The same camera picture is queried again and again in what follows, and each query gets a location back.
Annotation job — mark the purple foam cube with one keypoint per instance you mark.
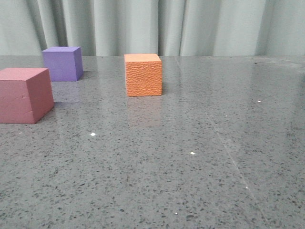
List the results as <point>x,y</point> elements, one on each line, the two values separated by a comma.
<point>64,63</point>

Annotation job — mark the orange textured foam cube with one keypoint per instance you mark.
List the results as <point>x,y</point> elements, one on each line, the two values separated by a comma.
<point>143,74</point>

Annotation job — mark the pale green pleated curtain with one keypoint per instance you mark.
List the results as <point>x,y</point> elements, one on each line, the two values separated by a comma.
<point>165,27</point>

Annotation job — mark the pink foam cube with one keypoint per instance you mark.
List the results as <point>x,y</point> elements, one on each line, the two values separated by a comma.
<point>25,95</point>

